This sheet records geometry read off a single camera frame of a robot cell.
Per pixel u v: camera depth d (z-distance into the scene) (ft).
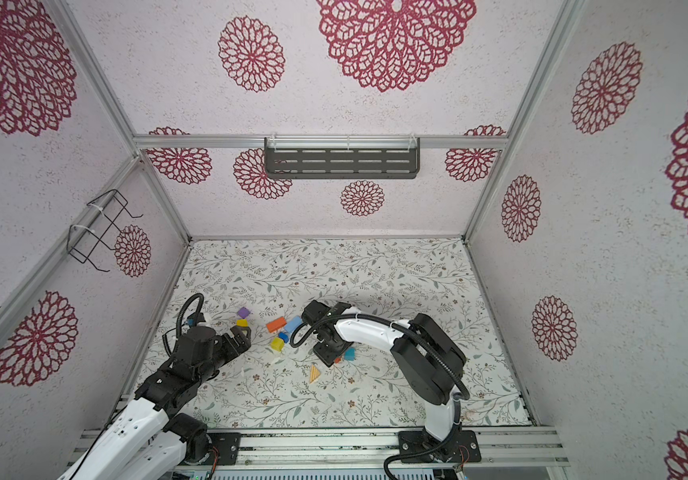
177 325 1.92
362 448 2.49
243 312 3.28
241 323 3.19
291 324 3.18
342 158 3.21
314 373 2.80
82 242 2.38
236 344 2.38
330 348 2.54
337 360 2.60
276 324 3.19
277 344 2.95
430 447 2.13
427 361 1.56
